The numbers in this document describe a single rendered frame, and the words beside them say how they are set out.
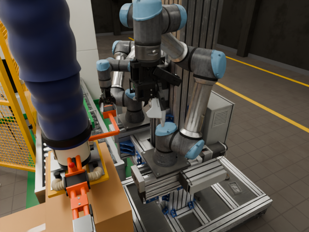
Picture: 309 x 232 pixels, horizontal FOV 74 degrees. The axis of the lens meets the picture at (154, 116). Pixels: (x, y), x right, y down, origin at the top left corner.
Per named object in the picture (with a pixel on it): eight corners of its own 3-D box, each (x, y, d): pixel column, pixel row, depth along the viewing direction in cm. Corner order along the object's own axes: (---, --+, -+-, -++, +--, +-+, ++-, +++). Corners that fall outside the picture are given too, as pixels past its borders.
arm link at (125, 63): (146, 54, 171) (135, 77, 130) (134, 53, 172) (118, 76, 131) (146, 39, 164) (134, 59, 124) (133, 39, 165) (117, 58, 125)
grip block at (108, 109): (101, 113, 144) (100, 107, 141) (113, 110, 147) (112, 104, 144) (104, 118, 137) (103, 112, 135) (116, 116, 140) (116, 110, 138)
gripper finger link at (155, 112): (149, 130, 63) (141, 101, 64) (165, 125, 66) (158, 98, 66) (152, 130, 60) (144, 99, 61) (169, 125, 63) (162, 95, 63)
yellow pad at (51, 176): (48, 153, 124) (46, 147, 121) (66, 149, 127) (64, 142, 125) (48, 199, 97) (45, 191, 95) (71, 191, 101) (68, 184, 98)
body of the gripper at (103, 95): (103, 107, 130) (100, 89, 123) (100, 101, 136) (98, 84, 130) (115, 105, 132) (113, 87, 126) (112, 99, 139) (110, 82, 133)
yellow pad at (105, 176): (81, 145, 130) (80, 139, 128) (97, 142, 134) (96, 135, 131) (89, 186, 104) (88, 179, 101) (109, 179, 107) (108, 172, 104)
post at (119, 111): (121, 164, 263) (112, 92, 211) (126, 162, 265) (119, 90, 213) (123, 167, 258) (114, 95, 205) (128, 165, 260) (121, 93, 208)
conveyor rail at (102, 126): (80, 87, 368) (78, 77, 358) (83, 87, 370) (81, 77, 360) (120, 179, 190) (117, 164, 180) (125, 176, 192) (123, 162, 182)
